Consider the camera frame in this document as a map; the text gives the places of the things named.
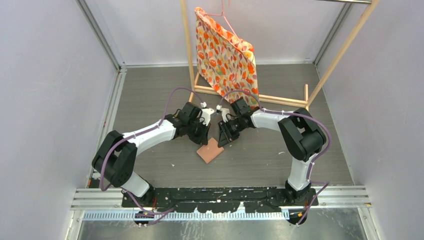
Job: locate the orange floral fabric bag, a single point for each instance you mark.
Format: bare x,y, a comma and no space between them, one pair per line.
225,61

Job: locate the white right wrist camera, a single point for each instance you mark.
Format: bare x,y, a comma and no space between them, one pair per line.
224,112

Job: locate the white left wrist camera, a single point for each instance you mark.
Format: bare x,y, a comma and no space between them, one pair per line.
206,113

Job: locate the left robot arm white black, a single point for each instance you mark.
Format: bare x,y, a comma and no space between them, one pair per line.
116,156

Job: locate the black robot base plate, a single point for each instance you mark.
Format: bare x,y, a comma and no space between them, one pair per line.
266,199

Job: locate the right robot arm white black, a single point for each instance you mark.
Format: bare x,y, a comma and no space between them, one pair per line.
303,137

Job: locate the pink blue card holder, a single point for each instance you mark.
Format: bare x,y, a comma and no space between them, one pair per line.
209,151

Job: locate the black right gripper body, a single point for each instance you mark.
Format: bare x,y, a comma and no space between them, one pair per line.
236,126

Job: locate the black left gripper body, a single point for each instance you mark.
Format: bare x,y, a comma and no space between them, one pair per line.
196,127

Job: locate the pink wire hanger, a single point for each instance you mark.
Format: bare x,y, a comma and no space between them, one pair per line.
223,15

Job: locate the wooden hanging rack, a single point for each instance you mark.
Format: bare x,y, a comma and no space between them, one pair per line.
308,97

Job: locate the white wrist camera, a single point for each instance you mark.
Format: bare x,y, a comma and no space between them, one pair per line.
206,113
224,112

